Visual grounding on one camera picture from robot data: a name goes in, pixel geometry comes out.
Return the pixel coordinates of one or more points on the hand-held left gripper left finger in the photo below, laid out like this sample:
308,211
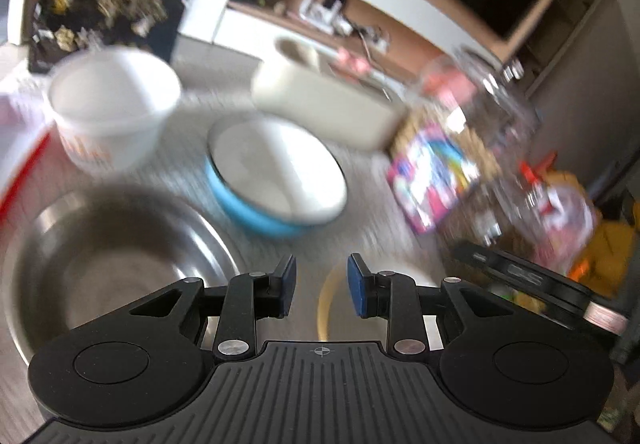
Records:
288,285

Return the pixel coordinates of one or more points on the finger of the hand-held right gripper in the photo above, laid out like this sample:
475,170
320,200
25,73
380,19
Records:
472,256

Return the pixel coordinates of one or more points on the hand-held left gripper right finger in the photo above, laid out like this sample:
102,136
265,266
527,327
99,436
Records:
356,285

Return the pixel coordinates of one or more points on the yellow rimmed plate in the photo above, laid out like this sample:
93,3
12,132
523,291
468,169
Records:
330,294

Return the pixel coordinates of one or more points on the white textured mat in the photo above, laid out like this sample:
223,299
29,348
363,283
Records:
370,229

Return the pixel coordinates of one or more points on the yellow soft toy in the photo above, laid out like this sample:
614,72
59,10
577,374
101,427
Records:
612,249

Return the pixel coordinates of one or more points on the colourful printed packet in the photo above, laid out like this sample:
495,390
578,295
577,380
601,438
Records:
430,174

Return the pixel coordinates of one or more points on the blue rimmed white plate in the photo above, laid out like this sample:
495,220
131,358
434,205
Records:
280,169

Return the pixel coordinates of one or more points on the clear plastic bag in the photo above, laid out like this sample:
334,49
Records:
500,114

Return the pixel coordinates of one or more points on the stainless steel bowl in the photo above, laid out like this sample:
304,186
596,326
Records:
100,274

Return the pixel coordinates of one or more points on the cream rectangular container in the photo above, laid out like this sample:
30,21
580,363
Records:
320,97

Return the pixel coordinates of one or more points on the small pink item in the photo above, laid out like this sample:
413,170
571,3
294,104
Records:
352,62

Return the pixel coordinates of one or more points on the white paper bowl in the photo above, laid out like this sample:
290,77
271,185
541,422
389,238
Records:
112,104

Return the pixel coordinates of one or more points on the white device on shelf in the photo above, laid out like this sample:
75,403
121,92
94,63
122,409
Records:
322,9

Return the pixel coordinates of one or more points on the red edged white packaging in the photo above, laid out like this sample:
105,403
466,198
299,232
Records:
20,159

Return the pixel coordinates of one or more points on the black printed box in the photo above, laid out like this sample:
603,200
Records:
115,9

